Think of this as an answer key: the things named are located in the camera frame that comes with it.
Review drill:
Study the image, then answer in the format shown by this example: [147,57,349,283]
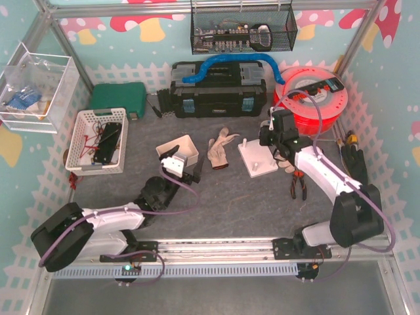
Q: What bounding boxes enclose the white peg base plate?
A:
[238,138,278,178]

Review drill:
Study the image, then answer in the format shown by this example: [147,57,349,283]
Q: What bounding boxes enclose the black terminal strip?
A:
[297,77,344,96]

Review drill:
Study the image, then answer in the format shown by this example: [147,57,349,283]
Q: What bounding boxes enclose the clear acrylic wall box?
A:
[1,43,79,134]

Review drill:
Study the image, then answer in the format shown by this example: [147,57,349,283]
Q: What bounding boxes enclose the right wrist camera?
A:
[268,106,276,131]

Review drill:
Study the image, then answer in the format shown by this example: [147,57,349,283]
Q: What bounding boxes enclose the white plastic basket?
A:
[66,108,129,176]

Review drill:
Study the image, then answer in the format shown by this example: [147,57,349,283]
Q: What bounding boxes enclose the black toolbox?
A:
[169,61,267,118]

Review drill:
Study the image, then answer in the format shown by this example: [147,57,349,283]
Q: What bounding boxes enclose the green plastic case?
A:
[89,82,147,119]

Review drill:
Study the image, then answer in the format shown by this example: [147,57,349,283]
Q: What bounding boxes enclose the grey slotted cable duct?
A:
[54,263,298,280]

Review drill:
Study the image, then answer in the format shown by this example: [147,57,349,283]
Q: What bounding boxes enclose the black screwdriver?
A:
[146,98,163,118]

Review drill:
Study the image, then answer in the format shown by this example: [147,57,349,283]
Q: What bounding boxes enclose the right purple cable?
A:
[270,89,396,284]

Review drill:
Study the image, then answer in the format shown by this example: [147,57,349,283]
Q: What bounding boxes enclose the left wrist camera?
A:
[159,153,188,178]

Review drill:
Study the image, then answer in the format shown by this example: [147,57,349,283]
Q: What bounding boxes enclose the blue white gloves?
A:
[7,87,42,112]

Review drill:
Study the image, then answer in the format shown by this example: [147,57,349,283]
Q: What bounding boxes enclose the orange black pliers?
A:
[289,169,309,201]

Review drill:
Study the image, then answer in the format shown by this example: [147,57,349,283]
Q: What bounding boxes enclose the black ribbed block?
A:
[157,89,175,117]

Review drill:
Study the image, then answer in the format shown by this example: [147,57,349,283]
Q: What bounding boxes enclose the white spring box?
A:
[156,135,199,167]

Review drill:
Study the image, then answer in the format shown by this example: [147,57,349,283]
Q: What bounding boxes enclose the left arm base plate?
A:
[99,241,159,263]

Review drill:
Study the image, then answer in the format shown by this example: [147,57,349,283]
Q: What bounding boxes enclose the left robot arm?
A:
[30,146,204,272]

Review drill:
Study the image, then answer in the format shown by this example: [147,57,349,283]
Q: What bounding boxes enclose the black wire mesh basket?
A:
[190,1,297,54]

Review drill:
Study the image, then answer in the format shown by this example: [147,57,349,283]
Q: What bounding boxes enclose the yellow handled screwdriver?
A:
[337,130,358,148]

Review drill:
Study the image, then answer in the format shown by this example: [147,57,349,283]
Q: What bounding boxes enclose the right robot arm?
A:
[259,107,385,248]

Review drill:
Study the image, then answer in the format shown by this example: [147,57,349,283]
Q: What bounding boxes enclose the red filament spool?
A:
[273,66,348,136]

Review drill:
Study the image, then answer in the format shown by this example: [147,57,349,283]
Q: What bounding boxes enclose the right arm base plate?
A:
[272,237,332,260]

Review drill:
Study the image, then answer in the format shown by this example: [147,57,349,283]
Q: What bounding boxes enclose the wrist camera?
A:
[268,106,276,131]
[159,153,188,178]

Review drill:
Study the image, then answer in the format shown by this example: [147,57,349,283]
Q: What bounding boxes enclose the beige work glove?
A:
[207,127,239,170]
[274,154,295,174]

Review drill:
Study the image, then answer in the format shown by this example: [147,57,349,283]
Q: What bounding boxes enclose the black device in basket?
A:
[93,122,122,165]

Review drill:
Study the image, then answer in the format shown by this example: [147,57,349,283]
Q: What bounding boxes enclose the blue corrugated hose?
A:
[182,52,286,86]

